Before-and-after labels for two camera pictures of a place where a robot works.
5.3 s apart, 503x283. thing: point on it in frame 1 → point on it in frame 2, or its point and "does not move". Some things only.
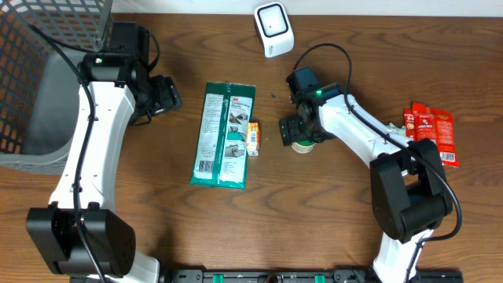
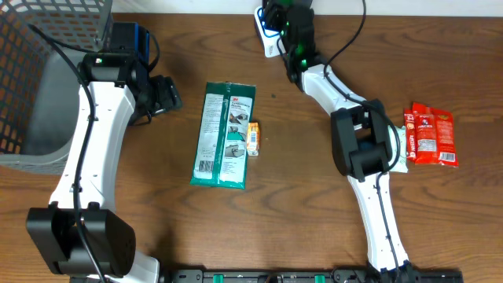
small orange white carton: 253,142 does not move
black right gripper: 289,132 → 274,12
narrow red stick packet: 409,123 does not move
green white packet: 222,154 does not move
